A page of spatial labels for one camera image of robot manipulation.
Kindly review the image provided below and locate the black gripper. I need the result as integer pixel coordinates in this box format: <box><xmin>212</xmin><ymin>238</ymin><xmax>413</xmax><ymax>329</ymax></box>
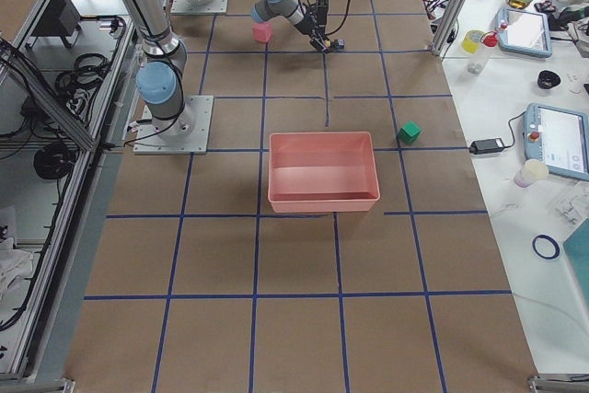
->
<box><xmin>301</xmin><ymin>0</ymin><xmax>330</xmax><ymax>52</ymax></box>

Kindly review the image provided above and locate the yellow emergency stop button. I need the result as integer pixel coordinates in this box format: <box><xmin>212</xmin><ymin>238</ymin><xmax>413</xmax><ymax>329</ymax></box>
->
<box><xmin>324</xmin><ymin>39</ymin><xmax>345</xmax><ymax>52</ymax></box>

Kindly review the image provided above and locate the pink cube near centre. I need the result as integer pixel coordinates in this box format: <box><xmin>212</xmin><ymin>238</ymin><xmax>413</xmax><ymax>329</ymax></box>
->
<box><xmin>252</xmin><ymin>22</ymin><xmax>273</xmax><ymax>43</ymax></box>

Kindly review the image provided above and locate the green cube near bin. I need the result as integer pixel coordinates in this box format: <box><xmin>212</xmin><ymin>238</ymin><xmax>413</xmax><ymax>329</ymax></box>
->
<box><xmin>397</xmin><ymin>121</ymin><xmax>422</xmax><ymax>144</ymax></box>

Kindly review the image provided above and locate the pink plastic bin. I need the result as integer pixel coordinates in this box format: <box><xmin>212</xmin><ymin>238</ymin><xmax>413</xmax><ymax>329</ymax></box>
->
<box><xmin>268</xmin><ymin>132</ymin><xmax>380</xmax><ymax>214</ymax></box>

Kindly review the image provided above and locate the yellow tape roll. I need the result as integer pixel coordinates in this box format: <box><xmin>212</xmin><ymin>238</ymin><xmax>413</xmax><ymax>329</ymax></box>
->
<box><xmin>461</xmin><ymin>29</ymin><xmax>484</xmax><ymax>54</ymax></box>

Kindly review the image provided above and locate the red capped squeeze bottle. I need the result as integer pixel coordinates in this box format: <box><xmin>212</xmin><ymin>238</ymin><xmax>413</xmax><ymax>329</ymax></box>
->
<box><xmin>467</xmin><ymin>20</ymin><xmax>508</xmax><ymax>75</ymax></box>

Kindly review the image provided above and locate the black power adapter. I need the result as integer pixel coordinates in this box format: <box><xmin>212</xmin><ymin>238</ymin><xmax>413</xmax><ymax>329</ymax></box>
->
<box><xmin>468</xmin><ymin>138</ymin><xmax>505</xmax><ymax>155</ymax></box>

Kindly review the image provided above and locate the upper teach pendant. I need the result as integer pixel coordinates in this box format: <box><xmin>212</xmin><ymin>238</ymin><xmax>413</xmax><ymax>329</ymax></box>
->
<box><xmin>495</xmin><ymin>7</ymin><xmax>552</xmax><ymax>58</ymax></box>

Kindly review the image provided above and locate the teach pendant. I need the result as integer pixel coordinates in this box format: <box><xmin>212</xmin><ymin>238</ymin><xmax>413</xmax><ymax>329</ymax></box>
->
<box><xmin>495</xmin><ymin>7</ymin><xmax>552</xmax><ymax>58</ymax></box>
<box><xmin>523</xmin><ymin>103</ymin><xmax>588</xmax><ymax>181</ymax></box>

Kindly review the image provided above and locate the white paper cup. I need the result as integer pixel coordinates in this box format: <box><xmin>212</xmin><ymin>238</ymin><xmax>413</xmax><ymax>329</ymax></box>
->
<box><xmin>514</xmin><ymin>159</ymin><xmax>549</xmax><ymax>188</ymax></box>

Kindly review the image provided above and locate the lower teach pendant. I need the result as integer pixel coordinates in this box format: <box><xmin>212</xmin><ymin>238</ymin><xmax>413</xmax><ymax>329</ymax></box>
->
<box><xmin>523</xmin><ymin>103</ymin><xmax>588</xmax><ymax>181</ymax></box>

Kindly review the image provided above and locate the teal box corner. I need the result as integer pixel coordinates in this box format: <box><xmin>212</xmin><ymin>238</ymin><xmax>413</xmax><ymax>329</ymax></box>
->
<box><xmin>563</xmin><ymin>219</ymin><xmax>589</xmax><ymax>300</ymax></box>

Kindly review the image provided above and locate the aluminium frame post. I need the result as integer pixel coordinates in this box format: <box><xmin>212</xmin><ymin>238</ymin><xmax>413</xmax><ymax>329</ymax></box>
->
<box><xmin>430</xmin><ymin>0</ymin><xmax>489</xmax><ymax>57</ymax></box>

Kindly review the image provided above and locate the blue tape ring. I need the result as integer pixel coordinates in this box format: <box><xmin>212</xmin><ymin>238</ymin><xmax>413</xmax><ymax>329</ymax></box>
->
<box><xmin>532</xmin><ymin>235</ymin><xmax>561</xmax><ymax>260</ymax></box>

